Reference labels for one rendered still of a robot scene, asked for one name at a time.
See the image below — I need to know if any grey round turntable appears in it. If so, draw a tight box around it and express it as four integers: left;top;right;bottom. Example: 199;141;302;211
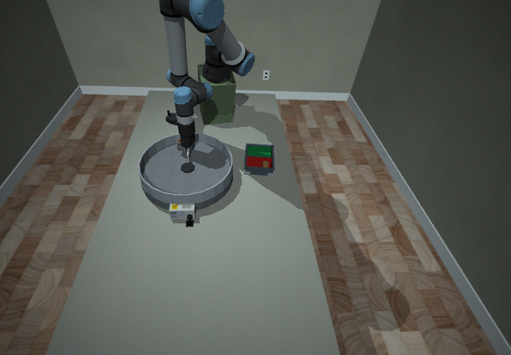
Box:
138;133;233;227

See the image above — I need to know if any red and green divided bin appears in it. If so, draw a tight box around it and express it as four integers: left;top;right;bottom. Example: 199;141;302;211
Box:
244;143;275;176

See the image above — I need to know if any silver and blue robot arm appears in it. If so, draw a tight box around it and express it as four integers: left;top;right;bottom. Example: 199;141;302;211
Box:
159;0;255;117

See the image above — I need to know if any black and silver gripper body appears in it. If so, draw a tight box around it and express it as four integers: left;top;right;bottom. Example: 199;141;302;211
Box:
165;110;196;148

